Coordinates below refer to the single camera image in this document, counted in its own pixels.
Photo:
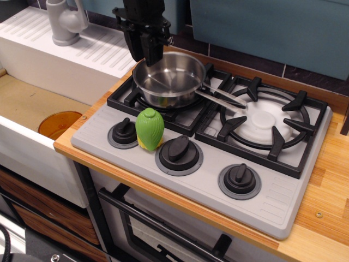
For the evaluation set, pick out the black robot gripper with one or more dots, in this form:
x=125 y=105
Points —
x=145 y=29

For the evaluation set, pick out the stainless steel pan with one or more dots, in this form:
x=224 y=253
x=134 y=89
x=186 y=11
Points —
x=177 y=80

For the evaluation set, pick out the green toy corncob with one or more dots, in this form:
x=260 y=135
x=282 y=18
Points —
x=149 y=129

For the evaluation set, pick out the black left stove knob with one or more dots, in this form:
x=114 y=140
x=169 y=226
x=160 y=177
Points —
x=123 y=135

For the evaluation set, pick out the black stove knob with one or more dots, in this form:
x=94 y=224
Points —
x=123 y=135
x=179 y=156
x=239 y=182

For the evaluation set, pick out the black middle stove knob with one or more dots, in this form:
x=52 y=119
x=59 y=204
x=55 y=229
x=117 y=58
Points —
x=179 y=156

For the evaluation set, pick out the black right stove knob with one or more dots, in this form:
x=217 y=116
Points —
x=239 y=182

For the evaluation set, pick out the grey toy stove top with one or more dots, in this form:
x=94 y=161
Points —
x=272 y=211

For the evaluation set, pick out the grey toy faucet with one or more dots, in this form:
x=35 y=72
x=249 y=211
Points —
x=66 y=24

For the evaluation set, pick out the black left burner grate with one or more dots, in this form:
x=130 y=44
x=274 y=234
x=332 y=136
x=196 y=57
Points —
x=186 y=120

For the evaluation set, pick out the black burner grate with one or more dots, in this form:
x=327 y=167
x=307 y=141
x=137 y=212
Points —
x=279 y=129
x=186 y=120

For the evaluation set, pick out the white toy sink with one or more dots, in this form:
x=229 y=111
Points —
x=38 y=79

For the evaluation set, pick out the orange plastic drain disc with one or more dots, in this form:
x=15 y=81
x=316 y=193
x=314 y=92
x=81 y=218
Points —
x=55 y=125

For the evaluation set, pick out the black right burner grate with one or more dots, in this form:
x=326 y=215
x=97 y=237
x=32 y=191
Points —
x=279 y=129

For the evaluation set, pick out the toy oven door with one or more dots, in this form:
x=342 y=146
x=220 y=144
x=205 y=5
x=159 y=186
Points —
x=153 y=231

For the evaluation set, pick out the wooden drawer fronts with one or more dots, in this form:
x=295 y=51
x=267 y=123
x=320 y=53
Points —
x=51 y=216

